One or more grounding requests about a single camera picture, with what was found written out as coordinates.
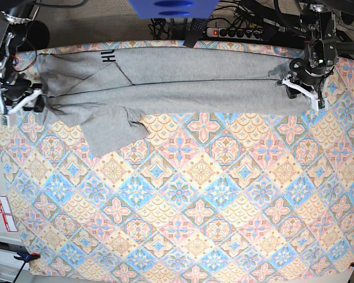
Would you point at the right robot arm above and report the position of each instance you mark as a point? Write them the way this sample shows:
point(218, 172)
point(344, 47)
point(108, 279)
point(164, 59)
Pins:
point(14, 29)

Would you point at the patterned tablecloth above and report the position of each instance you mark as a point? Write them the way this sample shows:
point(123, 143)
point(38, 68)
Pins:
point(204, 198)

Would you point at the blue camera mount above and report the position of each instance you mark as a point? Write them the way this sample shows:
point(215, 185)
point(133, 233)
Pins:
point(174, 8)

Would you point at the black power strip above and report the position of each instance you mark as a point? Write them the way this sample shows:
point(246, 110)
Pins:
point(235, 33)

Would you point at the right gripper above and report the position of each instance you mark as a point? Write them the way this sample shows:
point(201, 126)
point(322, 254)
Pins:
point(21, 85)

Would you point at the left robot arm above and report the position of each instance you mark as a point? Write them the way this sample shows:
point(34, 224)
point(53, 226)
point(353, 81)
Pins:
point(318, 28)

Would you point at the red white stickers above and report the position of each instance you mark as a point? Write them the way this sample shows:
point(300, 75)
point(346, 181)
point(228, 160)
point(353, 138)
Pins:
point(6, 214)

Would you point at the blue orange clamp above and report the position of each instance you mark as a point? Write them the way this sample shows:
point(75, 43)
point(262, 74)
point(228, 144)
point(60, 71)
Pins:
point(25, 258)

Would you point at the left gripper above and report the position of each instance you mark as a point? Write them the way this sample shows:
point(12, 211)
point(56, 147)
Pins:
point(302, 74)

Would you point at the grey T-shirt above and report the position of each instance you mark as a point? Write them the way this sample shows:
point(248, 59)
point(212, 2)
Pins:
point(106, 95)

